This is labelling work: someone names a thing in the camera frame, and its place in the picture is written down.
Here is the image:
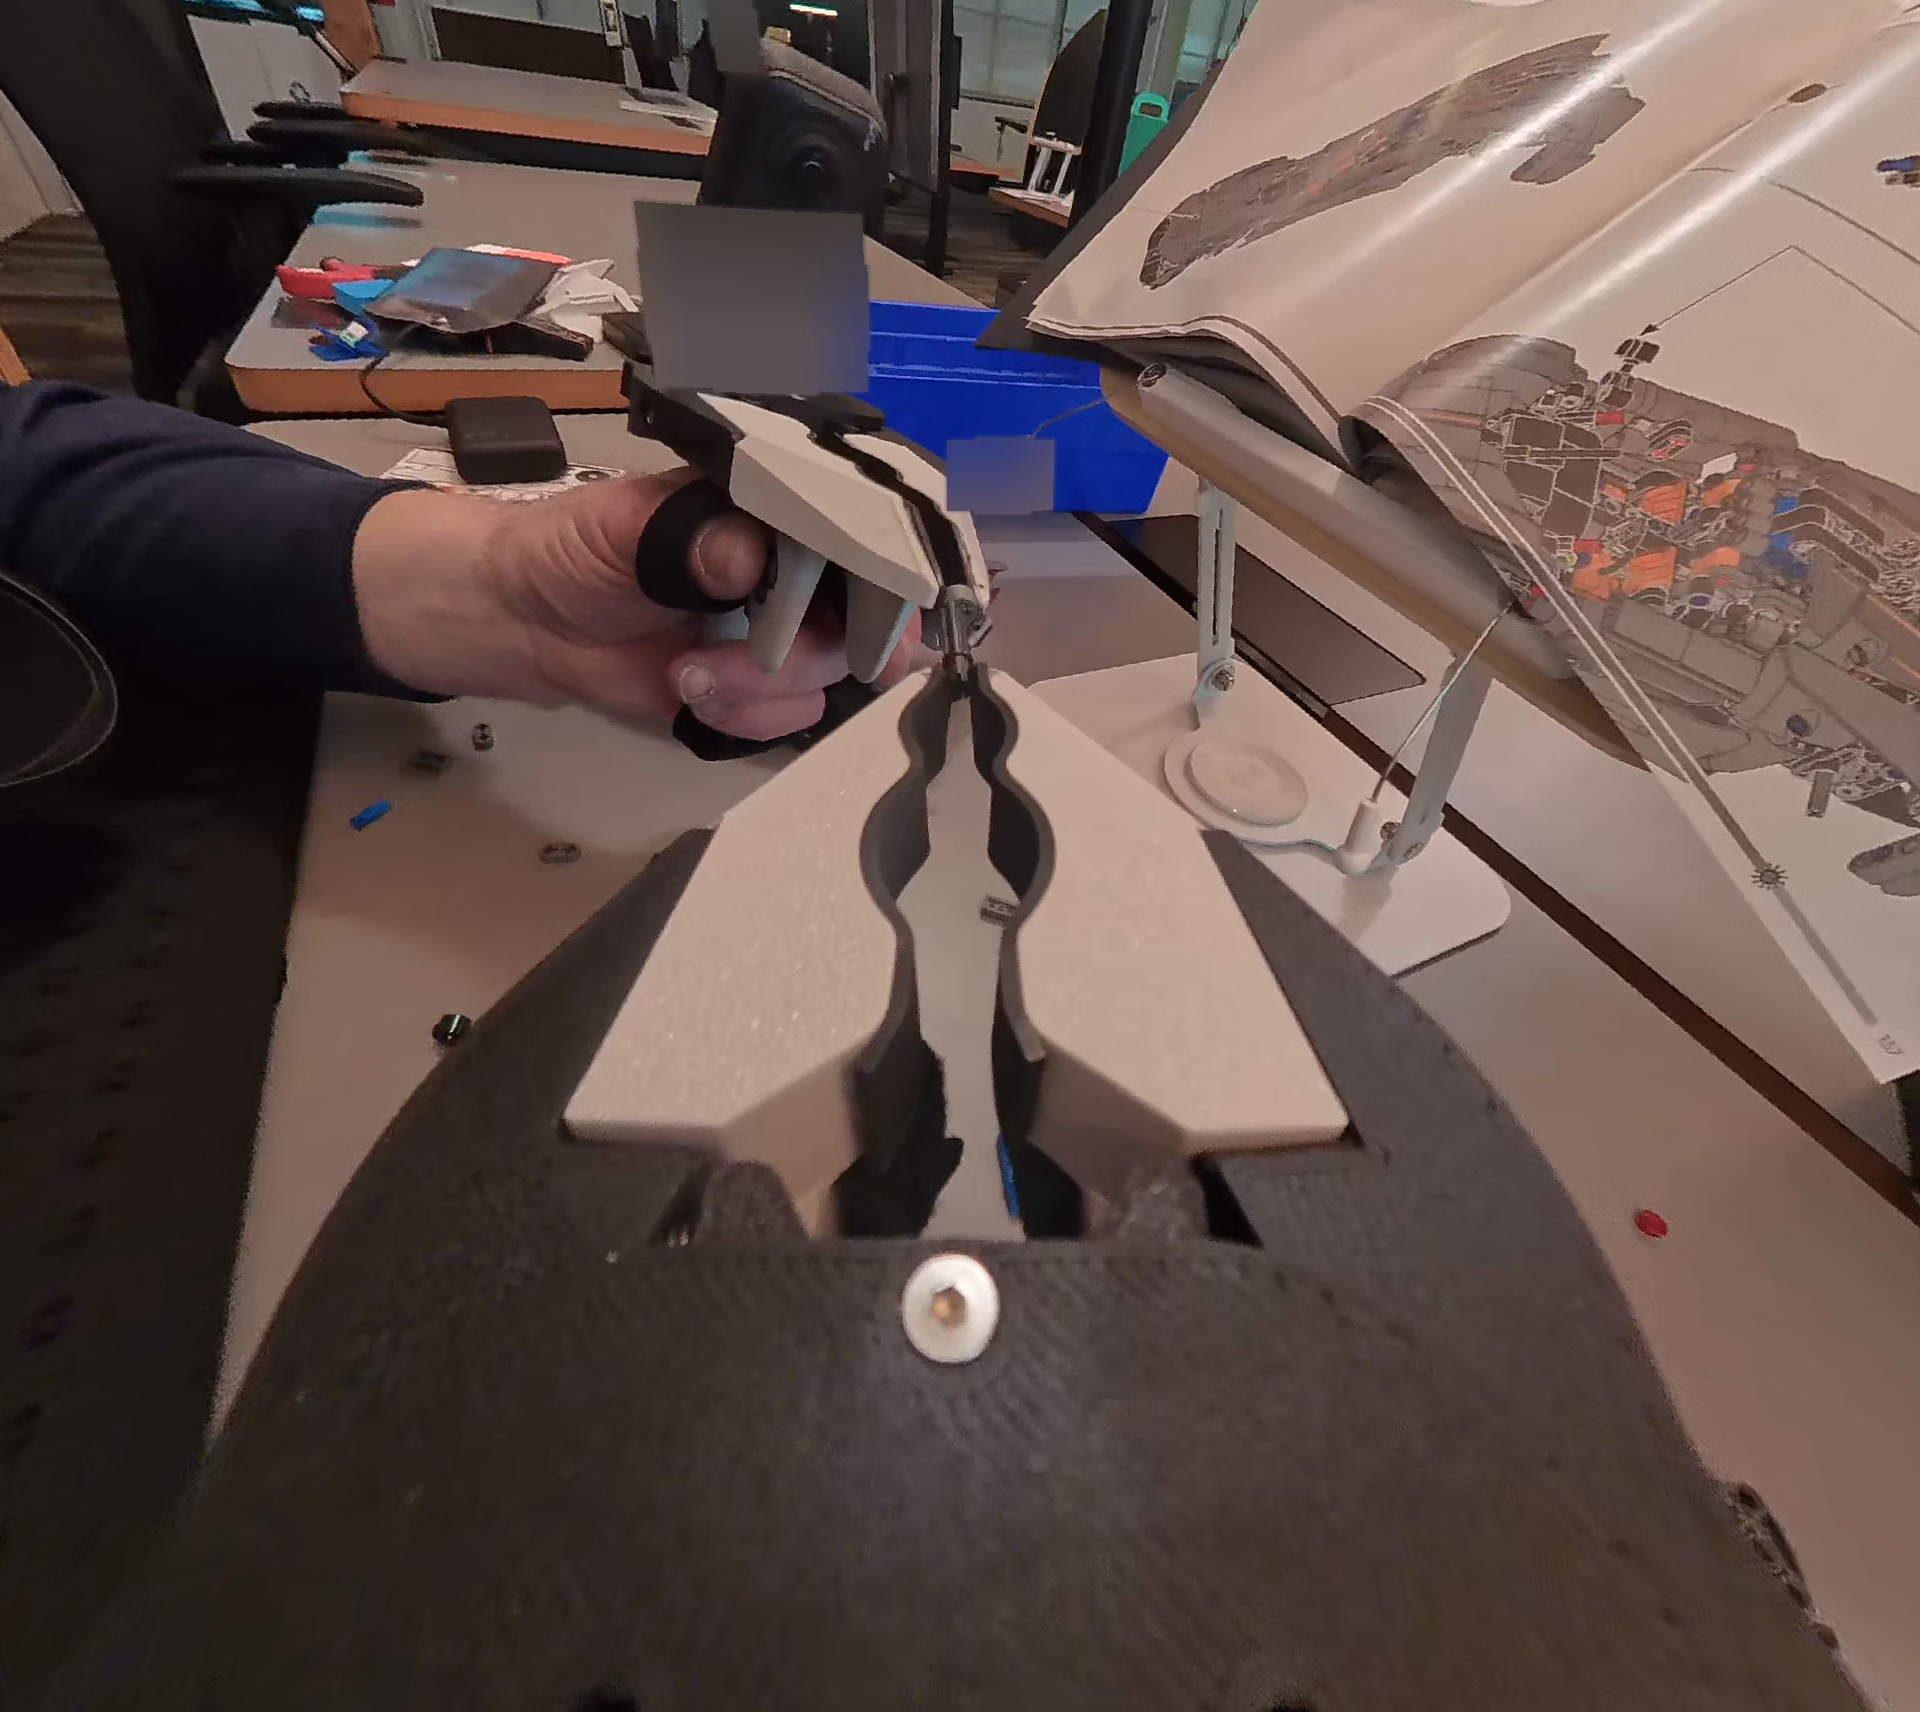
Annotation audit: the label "black office chair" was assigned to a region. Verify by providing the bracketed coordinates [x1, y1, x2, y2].
[0, 0, 430, 401]

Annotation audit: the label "red and blue tools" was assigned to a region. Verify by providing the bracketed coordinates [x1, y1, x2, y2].
[275, 241, 594, 363]

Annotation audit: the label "grey background table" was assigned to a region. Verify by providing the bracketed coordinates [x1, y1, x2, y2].
[223, 157, 995, 416]

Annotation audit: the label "black cable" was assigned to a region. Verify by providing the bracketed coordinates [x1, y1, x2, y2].
[356, 344, 456, 428]

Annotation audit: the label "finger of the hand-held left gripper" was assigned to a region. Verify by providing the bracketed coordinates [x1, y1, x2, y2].
[832, 428, 995, 616]
[702, 391, 950, 607]

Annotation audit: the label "black chair armrest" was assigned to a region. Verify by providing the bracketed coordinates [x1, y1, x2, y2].
[0, 567, 121, 788]

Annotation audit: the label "white plastic parts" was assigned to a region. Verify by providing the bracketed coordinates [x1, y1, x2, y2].
[532, 260, 642, 334]

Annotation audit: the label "blue plastic bin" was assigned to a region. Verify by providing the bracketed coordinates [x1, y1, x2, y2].
[865, 298, 1172, 517]

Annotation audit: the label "wooden-edged background table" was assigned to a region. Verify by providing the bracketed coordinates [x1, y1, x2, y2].
[342, 57, 717, 157]

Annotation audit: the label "thick lego instruction booklet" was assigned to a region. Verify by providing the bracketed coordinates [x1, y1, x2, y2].
[1026, 0, 1920, 1084]

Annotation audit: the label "black power adapter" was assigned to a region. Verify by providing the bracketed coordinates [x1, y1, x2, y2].
[446, 395, 570, 487]

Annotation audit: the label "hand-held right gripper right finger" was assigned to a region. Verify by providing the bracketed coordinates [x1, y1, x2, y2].
[965, 674, 1351, 1241]

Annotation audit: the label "person's left hand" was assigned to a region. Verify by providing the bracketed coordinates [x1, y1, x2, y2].
[359, 465, 918, 742]

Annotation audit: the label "black perforated mat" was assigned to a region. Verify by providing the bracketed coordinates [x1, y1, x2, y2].
[0, 692, 324, 1712]

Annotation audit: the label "scattered loose lego pieces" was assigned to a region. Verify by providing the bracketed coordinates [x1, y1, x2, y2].
[344, 722, 1673, 1241]

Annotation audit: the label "white booklet stand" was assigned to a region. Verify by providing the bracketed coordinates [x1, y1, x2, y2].
[1033, 357, 1652, 982]

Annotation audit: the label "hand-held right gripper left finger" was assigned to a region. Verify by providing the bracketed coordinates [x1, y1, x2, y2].
[561, 674, 961, 1241]

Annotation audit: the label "grey metal cabinet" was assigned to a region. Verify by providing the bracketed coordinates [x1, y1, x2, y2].
[861, 0, 961, 205]

